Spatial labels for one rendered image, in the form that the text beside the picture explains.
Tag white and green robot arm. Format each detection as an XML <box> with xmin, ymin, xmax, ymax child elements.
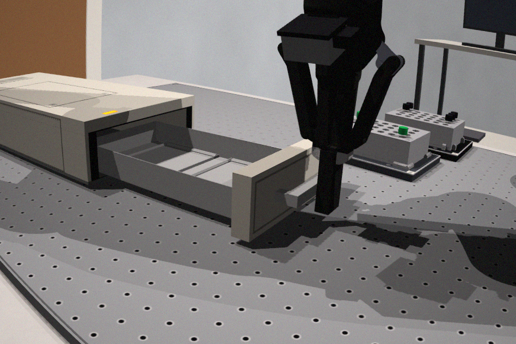
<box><xmin>277</xmin><ymin>13</ymin><xmax>361</xmax><ymax>66</ymax></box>

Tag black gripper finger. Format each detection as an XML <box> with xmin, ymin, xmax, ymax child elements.
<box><xmin>321</xmin><ymin>41</ymin><xmax>405</xmax><ymax>215</ymax></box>
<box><xmin>278</xmin><ymin>43</ymin><xmax>338</xmax><ymax>213</ymax></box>

